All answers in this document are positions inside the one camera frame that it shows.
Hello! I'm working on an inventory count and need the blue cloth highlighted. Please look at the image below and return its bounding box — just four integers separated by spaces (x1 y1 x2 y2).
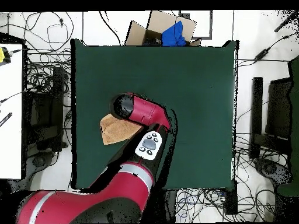
161 20 187 47

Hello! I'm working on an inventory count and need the black upright bar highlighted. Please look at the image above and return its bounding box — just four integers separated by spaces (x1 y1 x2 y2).
250 76 264 160

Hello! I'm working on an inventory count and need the dark square frame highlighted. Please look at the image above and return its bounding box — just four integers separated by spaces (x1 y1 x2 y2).
179 10 213 40

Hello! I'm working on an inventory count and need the black flat strip tool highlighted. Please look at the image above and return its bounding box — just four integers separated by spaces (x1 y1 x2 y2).
0 112 13 128

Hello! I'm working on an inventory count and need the dark green table cloth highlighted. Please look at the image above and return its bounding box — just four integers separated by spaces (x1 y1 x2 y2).
70 38 239 190

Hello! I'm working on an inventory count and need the green cloth covered stand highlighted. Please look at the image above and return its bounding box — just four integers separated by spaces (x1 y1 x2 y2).
276 55 299 197

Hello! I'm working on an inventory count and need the tan terry towel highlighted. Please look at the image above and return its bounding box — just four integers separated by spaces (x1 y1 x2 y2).
99 113 144 146

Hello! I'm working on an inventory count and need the black floor box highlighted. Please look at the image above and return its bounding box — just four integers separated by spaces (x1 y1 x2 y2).
224 179 238 215

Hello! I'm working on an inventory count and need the black equipment case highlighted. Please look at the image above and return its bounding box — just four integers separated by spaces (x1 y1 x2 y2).
25 66 65 152

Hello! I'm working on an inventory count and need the grey pedestal leg with foot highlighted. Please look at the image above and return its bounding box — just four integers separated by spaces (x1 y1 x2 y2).
253 157 293 187
23 150 60 191

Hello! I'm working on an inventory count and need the white side table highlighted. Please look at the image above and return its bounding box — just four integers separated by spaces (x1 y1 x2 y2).
0 43 24 180

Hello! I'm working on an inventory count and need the open cardboard box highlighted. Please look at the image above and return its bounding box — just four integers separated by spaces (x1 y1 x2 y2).
124 10 202 47

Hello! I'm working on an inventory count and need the black panel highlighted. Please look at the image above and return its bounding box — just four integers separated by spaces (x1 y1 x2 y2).
265 78 293 141

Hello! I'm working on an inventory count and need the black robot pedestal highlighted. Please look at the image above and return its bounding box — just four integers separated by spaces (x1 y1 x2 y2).
149 189 178 223

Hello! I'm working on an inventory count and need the black rod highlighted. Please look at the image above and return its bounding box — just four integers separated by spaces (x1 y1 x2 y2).
274 10 299 33

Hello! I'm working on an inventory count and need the black power adapter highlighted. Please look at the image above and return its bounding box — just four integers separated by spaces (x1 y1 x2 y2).
253 47 270 61

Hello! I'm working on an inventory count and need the yellow and black device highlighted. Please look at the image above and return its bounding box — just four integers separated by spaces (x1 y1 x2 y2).
0 47 12 67

